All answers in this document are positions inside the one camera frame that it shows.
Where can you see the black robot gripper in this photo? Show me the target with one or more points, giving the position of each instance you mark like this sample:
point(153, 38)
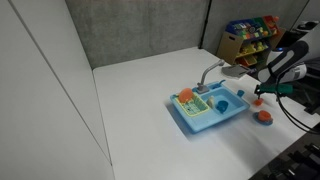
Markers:
point(260, 89)

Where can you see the small blue cup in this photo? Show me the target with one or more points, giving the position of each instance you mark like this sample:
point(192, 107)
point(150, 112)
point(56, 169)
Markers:
point(240, 93)

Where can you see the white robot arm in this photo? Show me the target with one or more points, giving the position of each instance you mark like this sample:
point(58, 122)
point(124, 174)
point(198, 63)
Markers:
point(292, 64)

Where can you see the yellow dish drying rack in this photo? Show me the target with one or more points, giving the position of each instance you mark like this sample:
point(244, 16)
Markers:
point(193, 107)

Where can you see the orange plate in rack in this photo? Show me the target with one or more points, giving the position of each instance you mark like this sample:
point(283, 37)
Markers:
point(185, 95)

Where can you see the blue saucer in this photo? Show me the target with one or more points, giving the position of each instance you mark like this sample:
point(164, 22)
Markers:
point(267, 123)

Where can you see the orange mug on saucer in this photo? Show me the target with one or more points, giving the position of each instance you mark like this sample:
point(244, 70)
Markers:
point(264, 116)

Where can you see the grey metal mounting plate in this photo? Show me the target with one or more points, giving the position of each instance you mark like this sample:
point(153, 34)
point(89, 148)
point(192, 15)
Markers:
point(236, 71)

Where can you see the blue mug in sink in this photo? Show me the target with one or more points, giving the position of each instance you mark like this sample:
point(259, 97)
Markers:
point(222, 105)

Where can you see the beige sponge in sink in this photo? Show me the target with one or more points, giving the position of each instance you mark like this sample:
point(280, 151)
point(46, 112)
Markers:
point(211, 101)

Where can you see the wooden toy shelf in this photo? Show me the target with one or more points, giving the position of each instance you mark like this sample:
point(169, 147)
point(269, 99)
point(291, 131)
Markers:
point(248, 42)

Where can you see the blue toy sink basin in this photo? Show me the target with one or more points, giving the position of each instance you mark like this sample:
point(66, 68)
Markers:
point(210, 108)

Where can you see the black equipment at table edge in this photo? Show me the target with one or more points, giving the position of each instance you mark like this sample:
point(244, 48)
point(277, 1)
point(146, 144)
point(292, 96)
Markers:
point(300, 161)

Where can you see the black tripod pole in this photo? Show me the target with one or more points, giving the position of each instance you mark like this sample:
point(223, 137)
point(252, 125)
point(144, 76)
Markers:
point(200, 45)

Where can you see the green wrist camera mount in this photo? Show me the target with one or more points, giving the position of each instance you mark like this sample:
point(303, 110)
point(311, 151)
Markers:
point(281, 88)

